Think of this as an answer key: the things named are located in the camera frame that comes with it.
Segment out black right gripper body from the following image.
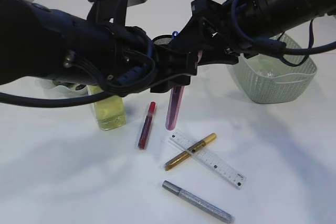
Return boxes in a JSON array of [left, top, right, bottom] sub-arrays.
[[172, 0, 258, 65]]

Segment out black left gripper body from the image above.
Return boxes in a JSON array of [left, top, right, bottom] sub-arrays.
[[86, 0, 197, 96]]

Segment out blue handled scissors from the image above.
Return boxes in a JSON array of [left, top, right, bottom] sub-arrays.
[[172, 31, 179, 39]]

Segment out pink handled scissors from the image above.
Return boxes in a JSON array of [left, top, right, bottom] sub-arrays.
[[165, 50, 203, 131]]

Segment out yellow tea bottle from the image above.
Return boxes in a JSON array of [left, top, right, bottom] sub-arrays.
[[92, 95, 126, 131]]

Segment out clear plastic sheet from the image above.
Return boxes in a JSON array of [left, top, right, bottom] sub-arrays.
[[256, 68, 276, 78]]

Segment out red glitter pen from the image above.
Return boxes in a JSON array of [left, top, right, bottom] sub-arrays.
[[138, 101, 156, 150]]

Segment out gold glitter pen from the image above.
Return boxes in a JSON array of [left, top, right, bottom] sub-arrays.
[[164, 132, 217, 171]]

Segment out clear plastic ruler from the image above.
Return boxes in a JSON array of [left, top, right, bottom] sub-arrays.
[[169, 131, 246, 189]]

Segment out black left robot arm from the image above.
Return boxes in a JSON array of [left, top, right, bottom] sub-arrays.
[[1, 0, 198, 97]]

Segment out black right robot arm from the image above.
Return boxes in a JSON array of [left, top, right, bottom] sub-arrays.
[[169, 0, 335, 62]]

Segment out black mesh pen holder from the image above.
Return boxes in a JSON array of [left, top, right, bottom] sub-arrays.
[[152, 35, 173, 46]]

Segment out green woven plastic basket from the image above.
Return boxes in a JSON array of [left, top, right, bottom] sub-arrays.
[[227, 34, 318, 105]]

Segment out light green wavy plate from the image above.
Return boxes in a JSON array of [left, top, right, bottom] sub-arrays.
[[36, 79, 88, 98]]

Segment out silver glitter pen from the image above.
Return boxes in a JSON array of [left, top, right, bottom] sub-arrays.
[[162, 180, 235, 223]]

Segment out black cable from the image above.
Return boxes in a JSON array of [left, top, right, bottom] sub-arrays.
[[0, 42, 158, 109]]

